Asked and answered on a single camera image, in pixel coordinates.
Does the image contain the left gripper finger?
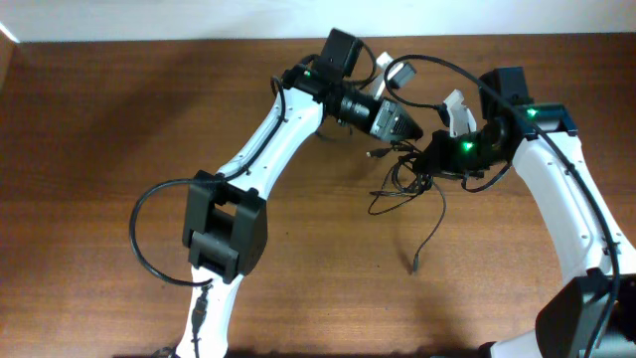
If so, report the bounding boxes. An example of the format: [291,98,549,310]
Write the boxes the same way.
[392,125,423,141]
[397,105,422,132]

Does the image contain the black usb cables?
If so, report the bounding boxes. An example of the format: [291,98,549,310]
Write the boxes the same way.
[365,139,448,274]

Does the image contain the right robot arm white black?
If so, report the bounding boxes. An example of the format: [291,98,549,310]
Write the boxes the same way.
[414,68,635,357]

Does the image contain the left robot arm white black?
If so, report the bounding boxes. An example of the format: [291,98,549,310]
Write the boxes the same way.
[175,29,422,357]

